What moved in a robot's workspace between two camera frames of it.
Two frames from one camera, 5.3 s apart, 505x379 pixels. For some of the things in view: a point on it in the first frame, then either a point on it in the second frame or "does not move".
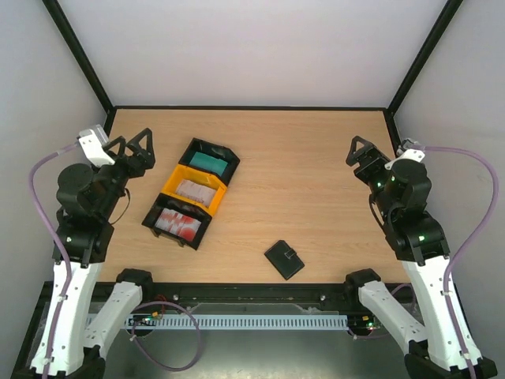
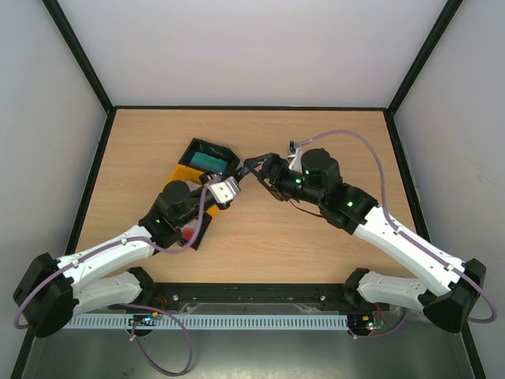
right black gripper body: [365, 161] -> [268, 175]
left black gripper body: [134, 170] -> [207, 178]
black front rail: [258, 298] does not move
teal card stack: [215, 165] does not move
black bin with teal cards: [211, 158] does not move
